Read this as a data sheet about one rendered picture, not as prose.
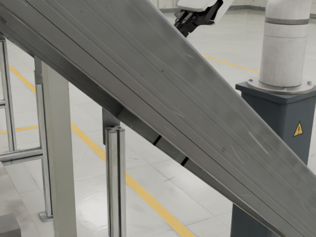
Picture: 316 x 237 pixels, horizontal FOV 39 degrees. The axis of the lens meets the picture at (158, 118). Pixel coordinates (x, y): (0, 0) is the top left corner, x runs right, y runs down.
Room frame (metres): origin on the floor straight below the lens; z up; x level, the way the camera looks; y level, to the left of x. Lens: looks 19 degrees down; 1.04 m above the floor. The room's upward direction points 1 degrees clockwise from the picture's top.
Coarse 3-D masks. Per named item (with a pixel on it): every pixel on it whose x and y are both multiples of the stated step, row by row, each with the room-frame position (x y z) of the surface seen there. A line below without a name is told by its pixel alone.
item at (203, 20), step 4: (220, 0) 0.88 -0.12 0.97; (216, 4) 0.87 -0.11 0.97; (208, 8) 0.86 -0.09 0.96; (212, 8) 0.86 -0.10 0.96; (204, 12) 0.86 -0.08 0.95; (208, 12) 0.85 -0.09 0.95; (212, 12) 0.86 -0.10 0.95; (200, 16) 0.86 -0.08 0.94; (204, 16) 0.85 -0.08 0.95; (208, 16) 0.85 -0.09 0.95; (200, 20) 0.85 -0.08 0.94; (204, 20) 0.84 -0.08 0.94; (208, 20) 0.85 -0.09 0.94; (196, 24) 0.87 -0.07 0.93; (200, 24) 0.86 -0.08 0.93; (204, 24) 0.85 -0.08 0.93
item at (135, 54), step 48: (0, 0) 0.25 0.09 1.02; (48, 0) 0.26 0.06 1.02; (96, 0) 0.27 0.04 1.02; (144, 0) 0.29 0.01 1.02; (96, 48) 0.27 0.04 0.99; (144, 48) 0.29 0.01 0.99; (192, 48) 0.31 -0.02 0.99; (144, 96) 0.29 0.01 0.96; (192, 96) 0.31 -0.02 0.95; (240, 96) 0.33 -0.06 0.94; (192, 144) 0.31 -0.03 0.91; (240, 144) 0.33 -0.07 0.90; (240, 192) 0.34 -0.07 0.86; (288, 192) 0.36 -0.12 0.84
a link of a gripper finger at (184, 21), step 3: (192, 12) 0.87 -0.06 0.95; (195, 12) 0.87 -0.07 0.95; (189, 15) 0.87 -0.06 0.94; (192, 15) 0.87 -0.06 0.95; (195, 15) 0.87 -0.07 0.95; (186, 18) 0.87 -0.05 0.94; (189, 18) 0.87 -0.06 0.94; (183, 21) 0.87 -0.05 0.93; (186, 21) 0.87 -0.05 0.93; (183, 24) 0.87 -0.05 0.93; (192, 30) 0.87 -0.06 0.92
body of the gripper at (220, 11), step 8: (184, 0) 0.91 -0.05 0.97; (192, 0) 0.89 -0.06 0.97; (200, 0) 0.87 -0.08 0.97; (208, 0) 0.86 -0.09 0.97; (216, 0) 0.86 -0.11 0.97; (224, 0) 0.87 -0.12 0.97; (232, 0) 0.88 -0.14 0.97; (184, 8) 0.90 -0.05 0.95; (192, 8) 0.87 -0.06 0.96; (200, 8) 0.85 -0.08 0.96; (216, 8) 0.87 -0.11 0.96; (224, 8) 0.87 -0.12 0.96; (216, 16) 0.86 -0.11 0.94; (208, 24) 0.87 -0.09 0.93
